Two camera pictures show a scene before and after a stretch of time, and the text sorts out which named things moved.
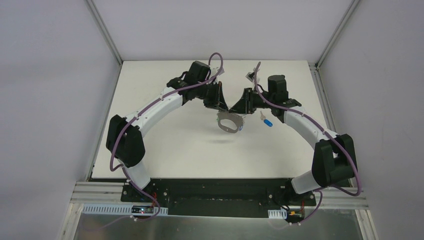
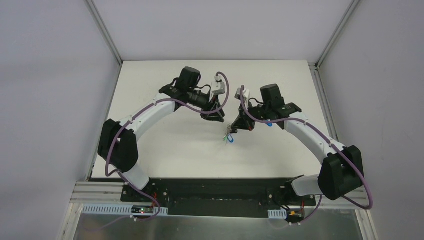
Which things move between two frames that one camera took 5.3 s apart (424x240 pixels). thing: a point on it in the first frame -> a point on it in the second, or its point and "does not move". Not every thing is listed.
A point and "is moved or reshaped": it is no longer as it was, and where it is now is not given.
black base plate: (218, 197) does not move
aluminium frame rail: (98, 192) does not move
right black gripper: (247, 100) -> (246, 116)
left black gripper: (216, 95) -> (211, 108)
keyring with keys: (238, 119) is moved or reshaped
